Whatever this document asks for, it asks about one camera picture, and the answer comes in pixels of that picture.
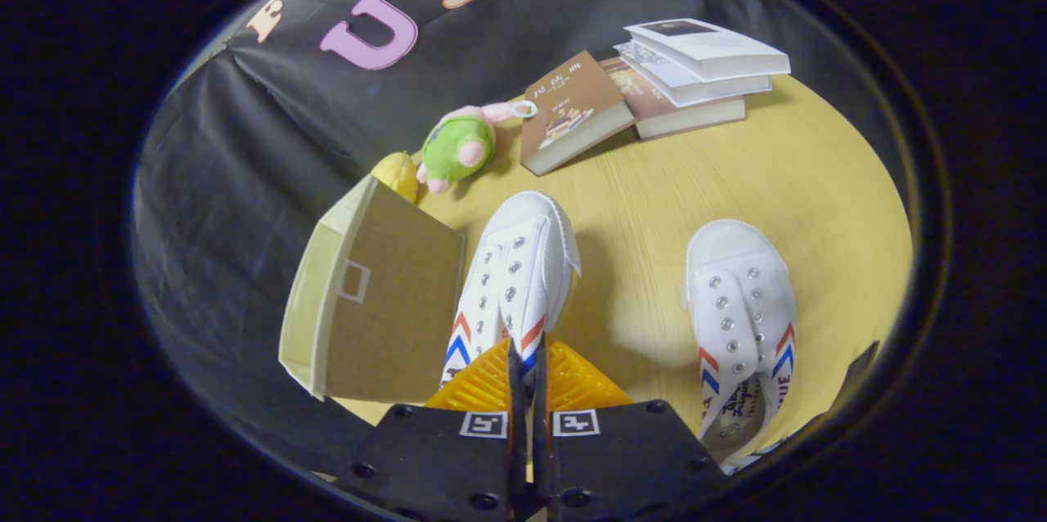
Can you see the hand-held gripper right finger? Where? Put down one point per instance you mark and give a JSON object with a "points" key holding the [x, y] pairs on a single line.
{"points": [[541, 432]]}

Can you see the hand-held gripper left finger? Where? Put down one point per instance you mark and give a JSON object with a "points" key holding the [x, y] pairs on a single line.
{"points": [[518, 432]]}

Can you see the brown cardboard storage box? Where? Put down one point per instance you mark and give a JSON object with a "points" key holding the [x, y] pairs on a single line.
{"points": [[401, 301]]}

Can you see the white shoe striped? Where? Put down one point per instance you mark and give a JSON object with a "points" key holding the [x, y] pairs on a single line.
{"points": [[532, 252], [736, 276]]}

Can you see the yellow plush toy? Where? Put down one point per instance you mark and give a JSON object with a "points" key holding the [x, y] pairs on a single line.
{"points": [[397, 174]]}

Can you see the green and pink plush toy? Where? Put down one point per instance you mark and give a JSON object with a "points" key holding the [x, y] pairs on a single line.
{"points": [[454, 147]]}

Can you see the brown cover book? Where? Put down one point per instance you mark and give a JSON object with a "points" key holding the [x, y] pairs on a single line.
{"points": [[568, 101]]}

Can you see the tan cover book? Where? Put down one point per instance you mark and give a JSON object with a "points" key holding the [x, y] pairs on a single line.
{"points": [[654, 105]]}

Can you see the black backdrop cloth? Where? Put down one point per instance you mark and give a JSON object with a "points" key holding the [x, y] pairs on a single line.
{"points": [[270, 137]]}

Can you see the white patterned cover book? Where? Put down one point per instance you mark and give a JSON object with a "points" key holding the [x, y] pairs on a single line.
{"points": [[720, 88]]}

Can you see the white book dark cover picture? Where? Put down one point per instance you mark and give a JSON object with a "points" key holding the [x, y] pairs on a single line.
{"points": [[712, 43]]}

